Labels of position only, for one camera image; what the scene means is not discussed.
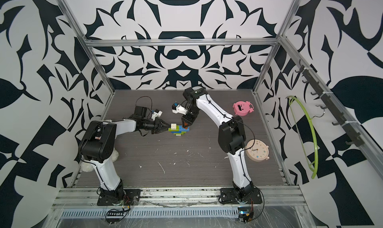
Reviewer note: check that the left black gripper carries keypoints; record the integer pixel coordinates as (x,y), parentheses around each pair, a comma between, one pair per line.
(159,128)

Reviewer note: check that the white teddy bear pink shirt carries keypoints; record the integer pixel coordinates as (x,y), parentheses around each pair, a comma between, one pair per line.
(87,166)

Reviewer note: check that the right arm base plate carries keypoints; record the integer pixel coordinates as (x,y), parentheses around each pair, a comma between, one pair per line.
(240,196)

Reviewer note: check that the aluminium front rail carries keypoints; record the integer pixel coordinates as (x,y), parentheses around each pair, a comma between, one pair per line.
(87,197)

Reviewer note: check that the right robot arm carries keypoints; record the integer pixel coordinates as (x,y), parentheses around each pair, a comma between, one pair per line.
(231,136)

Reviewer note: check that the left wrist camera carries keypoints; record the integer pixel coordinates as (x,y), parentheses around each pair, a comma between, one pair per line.
(144,112)

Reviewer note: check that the lime green long lego brick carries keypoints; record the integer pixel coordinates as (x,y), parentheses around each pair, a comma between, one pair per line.
(180,128)

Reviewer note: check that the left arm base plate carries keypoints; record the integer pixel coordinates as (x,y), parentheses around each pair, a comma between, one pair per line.
(124,197)

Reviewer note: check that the beige round clock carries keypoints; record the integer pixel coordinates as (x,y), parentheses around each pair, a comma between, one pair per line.
(257,150)

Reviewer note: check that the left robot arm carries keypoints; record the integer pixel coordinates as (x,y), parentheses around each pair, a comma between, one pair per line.
(97,146)

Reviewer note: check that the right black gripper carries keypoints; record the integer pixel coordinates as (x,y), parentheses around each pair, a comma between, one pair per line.
(187,119)

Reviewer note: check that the green hoop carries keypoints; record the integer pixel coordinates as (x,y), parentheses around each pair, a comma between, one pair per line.
(313,166)

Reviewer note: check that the black hook rail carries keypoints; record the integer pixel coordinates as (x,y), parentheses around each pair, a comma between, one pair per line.
(328,98)

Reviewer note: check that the light blue lego brick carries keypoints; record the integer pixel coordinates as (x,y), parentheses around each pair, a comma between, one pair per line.
(175,130)

